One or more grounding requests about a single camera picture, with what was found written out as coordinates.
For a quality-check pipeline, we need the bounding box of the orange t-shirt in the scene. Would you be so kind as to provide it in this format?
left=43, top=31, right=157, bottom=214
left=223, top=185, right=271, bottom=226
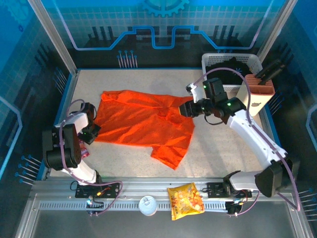
left=94, top=90, right=196, bottom=171

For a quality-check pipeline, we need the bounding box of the black base plate right arm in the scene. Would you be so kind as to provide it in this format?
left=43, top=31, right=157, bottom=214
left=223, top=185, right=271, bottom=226
left=207, top=181, right=253, bottom=199

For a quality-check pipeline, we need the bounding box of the black base plate left arm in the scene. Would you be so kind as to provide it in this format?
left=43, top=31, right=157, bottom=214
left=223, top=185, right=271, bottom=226
left=75, top=182, right=121, bottom=199

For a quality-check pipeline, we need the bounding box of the red snack packet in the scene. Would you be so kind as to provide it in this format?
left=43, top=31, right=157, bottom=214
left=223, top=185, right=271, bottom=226
left=78, top=138, right=90, bottom=158

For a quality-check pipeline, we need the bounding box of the black t-shirt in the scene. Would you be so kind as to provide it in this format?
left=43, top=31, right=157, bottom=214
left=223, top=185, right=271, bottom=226
left=205, top=56, right=250, bottom=86

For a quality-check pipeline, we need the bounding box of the white plastic basket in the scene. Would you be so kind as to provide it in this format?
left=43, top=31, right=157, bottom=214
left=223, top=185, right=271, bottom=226
left=201, top=53, right=264, bottom=93

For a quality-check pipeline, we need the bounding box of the white knife block pink top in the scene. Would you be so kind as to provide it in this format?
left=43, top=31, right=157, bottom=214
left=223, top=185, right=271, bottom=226
left=235, top=73, right=275, bottom=117

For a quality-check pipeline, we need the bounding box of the yellow snack bag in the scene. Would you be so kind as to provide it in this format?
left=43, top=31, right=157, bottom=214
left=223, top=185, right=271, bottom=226
left=167, top=182, right=206, bottom=221

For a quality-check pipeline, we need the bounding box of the white round cup lid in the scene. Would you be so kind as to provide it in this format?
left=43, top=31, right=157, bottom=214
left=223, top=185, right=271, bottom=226
left=138, top=195, right=158, bottom=217

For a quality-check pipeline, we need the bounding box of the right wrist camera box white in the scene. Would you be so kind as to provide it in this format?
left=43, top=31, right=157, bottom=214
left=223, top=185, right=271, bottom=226
left=186, top=83, right=204, bottom=104

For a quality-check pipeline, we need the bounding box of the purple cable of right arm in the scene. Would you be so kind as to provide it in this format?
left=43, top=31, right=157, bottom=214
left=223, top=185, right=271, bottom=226
left=194, top=67, right=302, bottom=217

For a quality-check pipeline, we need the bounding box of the black handled knife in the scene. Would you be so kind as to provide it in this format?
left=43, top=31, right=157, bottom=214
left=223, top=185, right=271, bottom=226
left=255, top=59, right=283, bottom=78
left=259, top=63, right=286, bottom=84

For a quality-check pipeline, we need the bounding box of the aluminium frame rail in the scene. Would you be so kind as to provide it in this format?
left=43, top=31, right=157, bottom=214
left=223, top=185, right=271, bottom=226
left=14, top=176, right=315, bottom=238

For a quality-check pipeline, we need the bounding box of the slotted grey cable duct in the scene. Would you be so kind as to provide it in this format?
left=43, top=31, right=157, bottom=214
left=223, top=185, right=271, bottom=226
left=39, top=201, right=228, bottom=212

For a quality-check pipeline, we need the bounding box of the aluminium frame post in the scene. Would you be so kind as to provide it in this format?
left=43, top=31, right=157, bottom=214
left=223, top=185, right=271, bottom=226
left=256, top=0, right=299, bottom=59
left=26, top=0, right=79, bottom=76

